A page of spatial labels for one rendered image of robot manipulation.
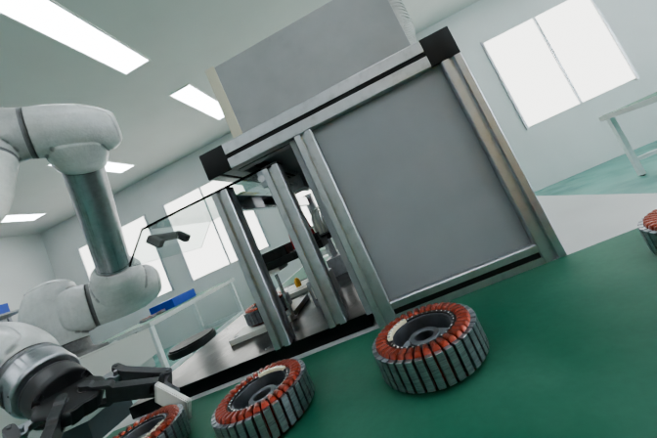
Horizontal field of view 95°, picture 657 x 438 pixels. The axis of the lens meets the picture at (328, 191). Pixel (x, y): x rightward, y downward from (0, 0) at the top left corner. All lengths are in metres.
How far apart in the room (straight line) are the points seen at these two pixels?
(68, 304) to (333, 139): 1.07
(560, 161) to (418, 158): 5.69
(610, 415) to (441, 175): 0.31
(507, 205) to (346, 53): 0.39
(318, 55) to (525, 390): 0.58
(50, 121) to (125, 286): 0.57
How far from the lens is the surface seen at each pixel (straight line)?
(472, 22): 6.37
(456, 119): 0.50
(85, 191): 1.11
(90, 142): 1.04
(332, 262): 0.91
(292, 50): 0.67
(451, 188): 0.49
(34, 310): 1.35
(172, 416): 0.50
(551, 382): 0.31
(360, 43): 0.65
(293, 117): 0.50
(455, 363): 0.32
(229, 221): 0.55
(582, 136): 6.34
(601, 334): 0.35
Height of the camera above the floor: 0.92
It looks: 5 degrees up
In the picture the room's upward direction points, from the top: 24 degrees counter-clockwise
